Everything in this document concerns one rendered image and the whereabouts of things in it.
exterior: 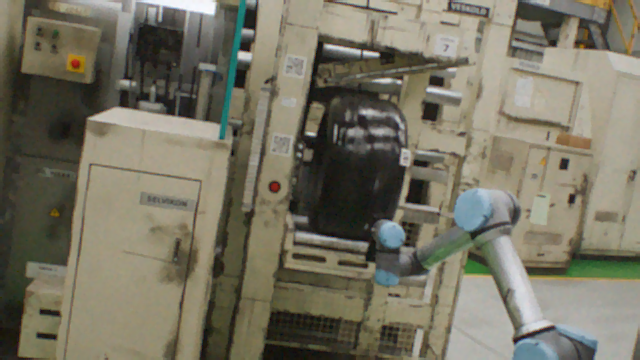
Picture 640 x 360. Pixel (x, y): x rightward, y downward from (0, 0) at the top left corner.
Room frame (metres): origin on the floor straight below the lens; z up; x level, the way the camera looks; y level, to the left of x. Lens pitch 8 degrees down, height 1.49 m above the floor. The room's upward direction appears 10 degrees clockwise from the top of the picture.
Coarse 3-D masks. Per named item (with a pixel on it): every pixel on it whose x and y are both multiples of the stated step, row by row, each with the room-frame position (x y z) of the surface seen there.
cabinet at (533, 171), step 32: (512, 160) 6.91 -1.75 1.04; (544, 160) 6.91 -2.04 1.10; (576, 160) 7.11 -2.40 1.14; (512, 192) 6.84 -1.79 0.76; (544, 192) 6.95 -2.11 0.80; (576, 192) 7.16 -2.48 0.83; (544, 224) 6.97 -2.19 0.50; (576, 224) 7.21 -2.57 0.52; (480, 256) 7.06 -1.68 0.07; (544, 256) 7.04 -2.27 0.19
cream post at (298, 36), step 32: (288, 0) 2.74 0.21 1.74; (320, 0) 2.76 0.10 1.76; (288, 32) 2.74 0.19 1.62; (288, 96) 2.75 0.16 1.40; (288, 128) 2.75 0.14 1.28; (288, 160) 2.75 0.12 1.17; (256, 192) 2.75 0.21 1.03; (288, 192) 2.76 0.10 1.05; (256, 224) 2.74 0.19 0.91; (256, 256) 2.75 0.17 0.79; (256, 288) 2.75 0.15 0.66; (256, 320) 2.75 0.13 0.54; (256, 352) 2.76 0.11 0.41
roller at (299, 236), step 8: (296, 232) 2.69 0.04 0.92; (304, 232) 2.70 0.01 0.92; (312, 232) 2.72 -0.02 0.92; (296, 240) 2.69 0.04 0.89; (304, 240) 2.69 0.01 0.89; (312, 240) 2.70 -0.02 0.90; (320, 240) 2.70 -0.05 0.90; (328, 240) 2.70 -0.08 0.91; (336, 240) 2.71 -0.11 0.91; (344, 240) 2.72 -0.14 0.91; (352, 240) 2.72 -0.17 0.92; (360, 240) 2.73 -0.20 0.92; (368, 240) 2.75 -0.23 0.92; (344, 248) 2.72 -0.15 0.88; (352, 248) 2.72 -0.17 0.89; (360, 248) 2.72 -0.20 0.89
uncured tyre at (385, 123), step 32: (352, 96) 2.79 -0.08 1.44; (320, 128) 3.01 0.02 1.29; (352, 128) 2.64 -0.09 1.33; (384, 128) 2.67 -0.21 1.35; (320, 160) 3.10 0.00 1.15; (352, 160) 2.59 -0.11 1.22; (384, 160) 2.61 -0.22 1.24; (320, 192) 2.65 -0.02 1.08; (352, 192) 2.60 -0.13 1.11; (384, 192) 2.61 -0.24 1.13; (320, 224) 2.70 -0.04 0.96; (352, 224) 2.66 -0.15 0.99
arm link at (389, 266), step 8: (376, 248) 2.26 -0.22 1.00; (376, 256) 2.25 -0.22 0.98; (384, 256) 2.23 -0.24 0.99; (392, 256) 2.23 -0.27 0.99; (400, 256) 2.26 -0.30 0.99; (376, 264) 2.25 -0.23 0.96; (384, 264) 2.23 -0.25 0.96; (392, 264) 2.23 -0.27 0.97; (400, 264) 2.25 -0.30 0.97; (408, 264) 2.27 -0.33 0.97; (376, 272) 2.24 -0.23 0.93; (384, 272) 2.22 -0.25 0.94; (392, 272) 2.22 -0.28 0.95; (400, 272) 2.25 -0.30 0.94; (408, 272) 2.28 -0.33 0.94; (376, 280) 2.24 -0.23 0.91; (384, 280) 2.22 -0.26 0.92; (392, 280) 2.22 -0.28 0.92
